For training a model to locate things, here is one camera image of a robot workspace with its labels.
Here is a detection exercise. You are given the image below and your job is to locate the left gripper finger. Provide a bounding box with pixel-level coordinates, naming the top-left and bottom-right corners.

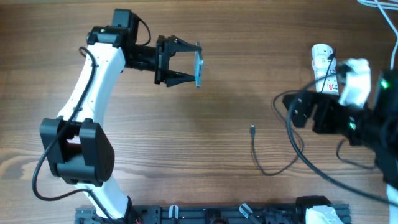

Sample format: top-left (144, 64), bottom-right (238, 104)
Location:
top-left (164, 70), bottom-right (196, 87)
top-left (169, 35), bottom-right (202, 57)

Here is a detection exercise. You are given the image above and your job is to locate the Galaxy smartphone cyan screen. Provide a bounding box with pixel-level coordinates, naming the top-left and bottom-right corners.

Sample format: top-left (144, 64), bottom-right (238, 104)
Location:
top-left (194, 49), bottom-right (203, 88)

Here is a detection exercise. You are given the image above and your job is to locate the black USB charging cable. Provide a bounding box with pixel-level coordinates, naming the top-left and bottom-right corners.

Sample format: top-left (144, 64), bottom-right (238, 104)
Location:
top-left (250, 48), bottom-right (337, 177)

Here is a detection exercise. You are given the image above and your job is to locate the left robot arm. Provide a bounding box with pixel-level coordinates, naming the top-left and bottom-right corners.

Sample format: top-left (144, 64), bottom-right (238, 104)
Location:
top-left (40, 9), bottom-right (203, 223)

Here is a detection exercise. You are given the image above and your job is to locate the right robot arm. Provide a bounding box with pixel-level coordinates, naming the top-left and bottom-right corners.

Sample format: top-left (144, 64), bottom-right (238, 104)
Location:
top-left (282, 69), bottom-right (397, 223)

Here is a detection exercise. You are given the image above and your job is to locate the white USB charger plug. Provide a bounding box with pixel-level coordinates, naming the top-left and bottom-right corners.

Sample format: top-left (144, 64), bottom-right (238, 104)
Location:
top-left (312, 52), bottom-right (336, 72)

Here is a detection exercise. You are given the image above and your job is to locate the white power strip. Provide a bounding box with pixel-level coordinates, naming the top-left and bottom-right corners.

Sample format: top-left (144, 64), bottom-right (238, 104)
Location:
top-left (312, 44), bottom-right (339, 95)

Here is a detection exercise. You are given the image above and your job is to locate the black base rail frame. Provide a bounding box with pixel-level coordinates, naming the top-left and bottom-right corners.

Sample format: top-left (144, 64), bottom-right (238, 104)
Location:
top-left (74, 203), bottom-right (352, 224)

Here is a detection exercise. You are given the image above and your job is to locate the white power strip cord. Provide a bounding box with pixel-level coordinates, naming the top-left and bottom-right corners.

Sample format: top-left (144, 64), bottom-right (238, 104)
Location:
top-left (374, 0), bottom-right (398, 70)

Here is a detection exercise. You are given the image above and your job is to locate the white cables top corner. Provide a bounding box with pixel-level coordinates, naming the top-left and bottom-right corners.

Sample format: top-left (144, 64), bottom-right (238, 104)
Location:
top-left (356, 0), bottom-right (398, 11)

